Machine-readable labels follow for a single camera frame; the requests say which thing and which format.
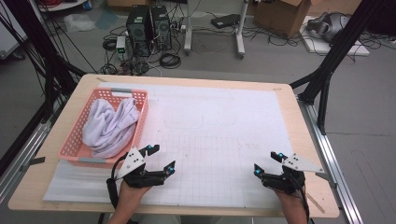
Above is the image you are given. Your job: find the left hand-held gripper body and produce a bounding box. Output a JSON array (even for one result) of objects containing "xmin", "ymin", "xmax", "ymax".
[{"xmin": 115, "ymin": 147, "xmax": 166, "ymax": 189}]

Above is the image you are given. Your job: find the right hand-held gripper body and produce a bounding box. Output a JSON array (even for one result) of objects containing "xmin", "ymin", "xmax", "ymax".
[{"xmin": 262, "ymin": 152, "xmax": 326, "ymax": 196}]

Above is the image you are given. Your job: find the lavender printed towel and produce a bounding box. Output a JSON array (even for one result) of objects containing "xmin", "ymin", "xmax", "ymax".
[{"xmin": 81, "ymin": 97, "xmax": 142, "ymax": 160}]

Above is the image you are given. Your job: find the pink plastic basket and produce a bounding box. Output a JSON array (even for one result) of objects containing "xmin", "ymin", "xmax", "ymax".
[{"xmin": 57, "ymin": 87, "xmax": 149, "ymax": 171}]

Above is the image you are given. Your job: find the person's right hand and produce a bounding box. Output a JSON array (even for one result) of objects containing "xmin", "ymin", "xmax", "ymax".
[{"xmin": 274, "ymin": 187, "xmax": 310, "ymax": 217}]

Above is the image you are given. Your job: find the white power supply box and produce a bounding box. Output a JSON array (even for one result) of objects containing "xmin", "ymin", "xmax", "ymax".
[{"xmin": 115, "ymin": 35, "xmax": 127, "ymax": 61}]

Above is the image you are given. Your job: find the white floor board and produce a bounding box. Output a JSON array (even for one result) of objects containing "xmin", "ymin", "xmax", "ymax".
[{"xmin": 299, "ymin": 15, "xmax": 372, "ymax": 58}]

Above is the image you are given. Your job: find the black computer tower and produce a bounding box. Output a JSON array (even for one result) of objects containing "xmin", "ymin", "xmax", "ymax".
[
  {"xmin": 125, "ymin": 4, "xmax": 153, "ymax": 59},
  {"xmin": 150, "ymin": 5, "xmax": 173, "ymax": 51}
]

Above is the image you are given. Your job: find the white metal stand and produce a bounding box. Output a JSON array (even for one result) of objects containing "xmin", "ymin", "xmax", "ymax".
[{"xmin": 182, "ymin": 0, "xmax": 250, "ymax": 60}]

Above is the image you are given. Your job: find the open cardboard box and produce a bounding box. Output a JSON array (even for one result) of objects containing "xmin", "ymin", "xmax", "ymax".
[{"xmin": 252, "ymin": 0, "xmax": 312, "ymax": 40}]

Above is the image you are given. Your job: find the teal floor sheet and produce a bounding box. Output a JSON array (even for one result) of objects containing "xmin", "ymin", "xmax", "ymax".
[{"xmin": 94, "ymin": 9, "xmax": 120, "ymax": 31}]

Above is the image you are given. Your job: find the grey headset device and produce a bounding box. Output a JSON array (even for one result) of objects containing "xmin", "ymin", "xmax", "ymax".
[{"xmin": 306, "ymin": 11, "xmax": 352, "ymax": 43}]

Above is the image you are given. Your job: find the black flat box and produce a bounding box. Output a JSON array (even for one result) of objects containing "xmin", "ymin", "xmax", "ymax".
[{"xmin": 210, "ymin": 13, "xmax": 241, "ymax": 30}]

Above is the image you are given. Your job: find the clear plastic bag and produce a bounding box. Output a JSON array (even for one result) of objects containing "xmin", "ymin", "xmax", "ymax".
[{"xmin": 64, "ymin": 12, "xmax": 97, "ymax": 34}]

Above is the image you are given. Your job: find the brown cardboard box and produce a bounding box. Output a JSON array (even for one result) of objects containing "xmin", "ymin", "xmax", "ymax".
[
  {"xmin": 307, "ymin": 0, "xmax": 363, "ymax": 16},
  {"xmin": 106, "ymin": 0, "xmax": 149, "ymax": 8}
]

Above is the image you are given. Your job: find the white round table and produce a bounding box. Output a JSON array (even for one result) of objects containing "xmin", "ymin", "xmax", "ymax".
[{"xmin": 36, "ymin": 0, "xmax": 89, "ymax": 13}]

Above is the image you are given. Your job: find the white cabinet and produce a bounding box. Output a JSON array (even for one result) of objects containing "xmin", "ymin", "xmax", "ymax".
[{"xmin": 0, "ymin": 3, "xmax": 29, "ymax": 61}]

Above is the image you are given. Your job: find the aluminium rail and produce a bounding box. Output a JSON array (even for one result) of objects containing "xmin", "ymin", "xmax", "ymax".
[
  {"xmin": 0, "ymin": 102, "xmax": 64, "ymax": 203},
  {"xmin": 297, "ymin": 96, "xmax": 364, "ymax": 224}
]

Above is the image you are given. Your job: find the grey metal bracket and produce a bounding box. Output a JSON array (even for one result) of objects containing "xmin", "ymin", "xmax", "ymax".
[
  {"xmin": 20, "ymin": 156, "xmax": 47, "ymax": 173},
  {"xmin": 317, "ymin": 172, "xmax": 339, "ymax": 189}
]

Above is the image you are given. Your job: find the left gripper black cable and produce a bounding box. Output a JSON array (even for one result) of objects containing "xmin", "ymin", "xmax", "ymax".
[{"xmin": 106, "ymin": 151, "xmax": 129, "ymax": 210}]

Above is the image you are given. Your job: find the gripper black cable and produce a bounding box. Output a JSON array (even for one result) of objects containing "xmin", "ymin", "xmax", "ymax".
[
  {"xmin": 106, "ymin": 151, "xmax": 129, "ymax": 210},
  {"xmin": 288, "ymin": 174, "xmax": 312, "ymax": 224}
]

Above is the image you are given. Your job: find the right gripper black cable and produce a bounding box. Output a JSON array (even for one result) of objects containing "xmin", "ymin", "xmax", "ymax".
[{"xmin": 288, "ymin": 174, "xmax": 312, "ymax": 224}]

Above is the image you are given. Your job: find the coil of black cable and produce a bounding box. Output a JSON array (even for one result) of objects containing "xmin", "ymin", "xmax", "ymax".
[
  {"xmin": 100, "ymin": 63, "xmax": 120, "ymax": 77},
  {"xmin": 102, "ymin": 37, "xmax": 118, "ymax": 52},
  {"xmin": 159, "ymin": 52, "xmax": 182, "ymax": 70}
]

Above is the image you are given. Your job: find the black metal frame strut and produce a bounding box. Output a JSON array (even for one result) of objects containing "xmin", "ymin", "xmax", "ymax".
[
  {"xmin": 289, "ymin": 0, "xmax": 387, "ymax": 136},
  {"xmin": 0, "ymin": 0, "xmax": 88, "ymax": 124}
]

